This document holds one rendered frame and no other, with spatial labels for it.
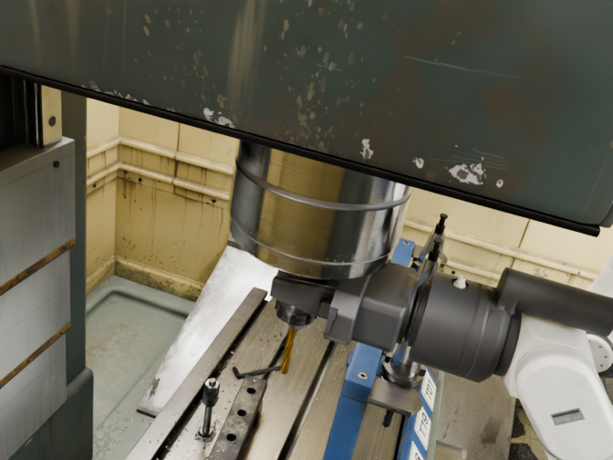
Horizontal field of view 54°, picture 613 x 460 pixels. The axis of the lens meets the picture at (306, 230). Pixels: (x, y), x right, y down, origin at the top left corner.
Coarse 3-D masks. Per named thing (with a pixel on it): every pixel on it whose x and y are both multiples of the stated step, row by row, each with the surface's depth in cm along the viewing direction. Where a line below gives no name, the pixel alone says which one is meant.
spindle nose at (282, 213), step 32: (256, 160) 47; (288, 160) 45; (256, 192) 48; (288, 192) 46; (320, 192) 45; (352, 192) 46; (384, 192) 47; (256, 224) 49; (288, 224) 47; (320, 224) 47; (352, 224) 47; (384, 224) 49; (256, 256) 50; (288, 256) 49; (320, 256) 48; (352, 256) 49; (384, 256) 52
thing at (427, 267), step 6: (426, 258) 101; (438, 258) 102; (426, 264) 101; (432, 264) 101; (438, 264) 101; (420, 270) 102; (426, 270) 101; (432, 270) 101; (438, 270) 102; (420, 276) 102; (426, 276) 101; (420, 282) 102
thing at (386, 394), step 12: (384, 384) 83; (396, 384) 83; (372, 396) 80; (384, 396) 81; (396, 396) 81; (408, 396) 81; (384, 408) 79; (396, 408) 79; (408, 408) 79; (420, 408) 80
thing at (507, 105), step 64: (0, 0) 41; (64, 0) 40; (128, 0) 39; (192, 0) 37; (256, 0) 36; (320, 0) 35; (384, 0) 34; (448, 0) 33; (512, 0) 32; (576, 0) 32; (0, 64) 44; (64, 64) 42; (128, 64) 40; (192, 64) 39; (256, 64) 38; (320, 64) 37; (384, 64) 36; (448, 64) 35; (512, 64) 34; (576, 64) 33; (256, 128) 40; (320, 128) 38; (384, 128) 37; (448, 128) 36; (512, 128) 35; (576, 128) 34; (448, 192) 38; (512, 192) 37; (576, 192) 35
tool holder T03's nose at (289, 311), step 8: (280, 304) 59; (288, 304) 58; (280, 312) 59; (288, 312) 58; (296, 312) 58; (304, 312) 58; (288, 320) 58; (296, 320) 58; (304, 320) 58; (312, 320) 59; (288, 328) 60; (296, 328) 59
